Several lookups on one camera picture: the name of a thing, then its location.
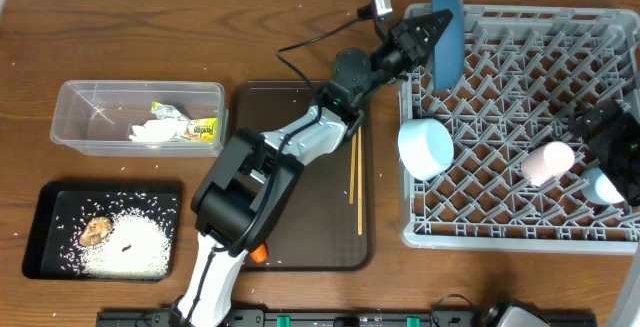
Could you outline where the blue plate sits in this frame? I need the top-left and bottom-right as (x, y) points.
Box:
(432, 0), (465, 92)

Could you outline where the light blue bowl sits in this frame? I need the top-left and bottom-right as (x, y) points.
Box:
(397, 119), (454, 180)

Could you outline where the pink cup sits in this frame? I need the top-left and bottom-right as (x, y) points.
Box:
(521, 141), (575, 187)

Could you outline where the yellow foil snack wrapper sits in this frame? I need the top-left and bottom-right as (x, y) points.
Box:
(151, 101), (218, 142)

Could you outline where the blue cup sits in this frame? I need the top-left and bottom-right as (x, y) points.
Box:
(581, 167), (624, 205)

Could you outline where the white tissue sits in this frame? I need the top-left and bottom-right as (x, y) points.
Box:
(129, 119), (188, 143)

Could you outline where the white rice pile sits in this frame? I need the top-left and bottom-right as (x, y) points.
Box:
(79, 214), (168, 276)

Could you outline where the brown mushroom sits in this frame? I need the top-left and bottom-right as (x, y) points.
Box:
(79, 216), (113, 247)

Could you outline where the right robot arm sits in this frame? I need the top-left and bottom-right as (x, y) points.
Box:
(568, 100), (639, 327)

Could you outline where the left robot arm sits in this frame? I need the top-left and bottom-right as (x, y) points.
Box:
(169, 7), (454, 326)

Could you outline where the grey dishwasher rack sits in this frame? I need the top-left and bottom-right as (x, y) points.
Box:
(398, 5), (639, 255)

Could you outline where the black waste tray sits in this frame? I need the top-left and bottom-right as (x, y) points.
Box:
(22, 180), (182, 282)

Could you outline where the right wooden chopstick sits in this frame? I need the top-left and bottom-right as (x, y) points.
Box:
(356, 127), (363, 236)

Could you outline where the wooden chopstick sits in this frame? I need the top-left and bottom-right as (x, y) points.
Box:
(356, 127), (363, 236)
(349, 136), (357, 204)

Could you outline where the left wooden chopstick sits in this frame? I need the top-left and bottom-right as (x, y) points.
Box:
(349, 136), (357, 204)

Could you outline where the brown serving tray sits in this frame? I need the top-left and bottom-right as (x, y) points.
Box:
(228, 81), (374, 272)

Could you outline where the orange carrot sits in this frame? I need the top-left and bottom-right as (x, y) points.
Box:
(250, 244), (268, 264)

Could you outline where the clear plastic bin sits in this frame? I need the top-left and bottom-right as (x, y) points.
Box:
(50, 80), (228, 158)

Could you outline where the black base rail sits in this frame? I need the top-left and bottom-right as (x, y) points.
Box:
(95, 296), (598, 327)

